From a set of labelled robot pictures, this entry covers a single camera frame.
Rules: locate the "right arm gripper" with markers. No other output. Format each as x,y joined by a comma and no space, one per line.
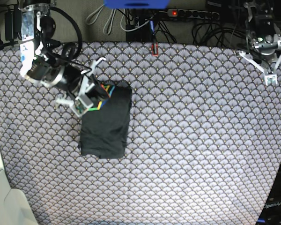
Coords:
81,88

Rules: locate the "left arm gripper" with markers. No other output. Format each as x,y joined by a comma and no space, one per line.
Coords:
266,55

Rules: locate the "dark grey T-shirt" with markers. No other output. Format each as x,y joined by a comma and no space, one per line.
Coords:
104,127

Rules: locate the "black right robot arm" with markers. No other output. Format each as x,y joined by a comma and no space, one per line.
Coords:
38,28

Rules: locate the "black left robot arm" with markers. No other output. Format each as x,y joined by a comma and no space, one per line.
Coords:
260,19

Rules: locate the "red and black table clamp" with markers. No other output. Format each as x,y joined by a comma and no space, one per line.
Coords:
154,49

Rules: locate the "fan-patterned table cloth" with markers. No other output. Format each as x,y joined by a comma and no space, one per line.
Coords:
203,145

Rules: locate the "black power adapter brick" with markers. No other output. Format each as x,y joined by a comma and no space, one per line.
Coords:
13,20

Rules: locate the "white plastic bin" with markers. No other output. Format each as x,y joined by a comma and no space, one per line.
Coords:
14,206

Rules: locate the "black OpenArm base box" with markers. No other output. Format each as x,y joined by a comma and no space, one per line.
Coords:
271,213

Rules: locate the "black power strip red switch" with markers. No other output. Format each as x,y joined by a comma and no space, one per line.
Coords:
193,14

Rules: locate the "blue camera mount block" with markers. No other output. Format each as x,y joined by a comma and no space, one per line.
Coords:
136,4

